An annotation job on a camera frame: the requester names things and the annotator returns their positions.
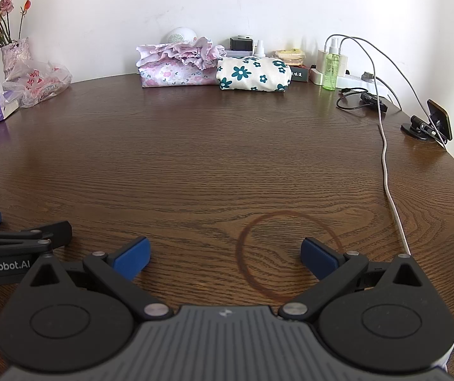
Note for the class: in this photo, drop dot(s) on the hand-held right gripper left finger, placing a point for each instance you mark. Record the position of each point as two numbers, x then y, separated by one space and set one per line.
131 260

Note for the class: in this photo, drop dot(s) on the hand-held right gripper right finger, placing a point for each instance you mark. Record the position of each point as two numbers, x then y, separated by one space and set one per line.
318 260

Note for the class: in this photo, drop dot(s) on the cream teal-flowered garment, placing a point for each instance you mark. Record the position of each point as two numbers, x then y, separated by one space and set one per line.
250 73

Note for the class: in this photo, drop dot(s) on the clear red-printed plastic bag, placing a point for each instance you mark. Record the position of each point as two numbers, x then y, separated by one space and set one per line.
38 81

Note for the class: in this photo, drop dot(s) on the patterned flower vase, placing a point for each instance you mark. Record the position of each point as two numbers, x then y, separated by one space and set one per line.
16 57

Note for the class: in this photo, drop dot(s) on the white power strip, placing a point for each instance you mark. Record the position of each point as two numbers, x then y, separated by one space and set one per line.
353 82

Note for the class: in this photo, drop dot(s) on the smartphone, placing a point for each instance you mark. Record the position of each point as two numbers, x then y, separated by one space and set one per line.
441 119

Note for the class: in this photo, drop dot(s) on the green spray bottle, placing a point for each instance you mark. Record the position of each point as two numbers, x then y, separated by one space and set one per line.
330 69

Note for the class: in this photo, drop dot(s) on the folded pink floral garment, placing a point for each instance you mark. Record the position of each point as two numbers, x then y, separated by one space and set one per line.
171 69

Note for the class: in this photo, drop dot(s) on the white charger adapter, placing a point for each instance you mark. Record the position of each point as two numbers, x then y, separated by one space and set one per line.
322 61

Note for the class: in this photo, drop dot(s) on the yellow packet stack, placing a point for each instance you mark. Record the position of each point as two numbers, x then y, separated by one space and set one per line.
288 56

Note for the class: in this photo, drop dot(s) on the small white bottle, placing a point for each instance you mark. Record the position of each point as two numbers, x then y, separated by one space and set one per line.
259 49

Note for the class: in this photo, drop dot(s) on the small black device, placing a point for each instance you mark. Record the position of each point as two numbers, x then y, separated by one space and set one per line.
241 43

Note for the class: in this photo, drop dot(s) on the white round speaker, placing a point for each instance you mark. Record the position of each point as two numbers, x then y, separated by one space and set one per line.
180 35

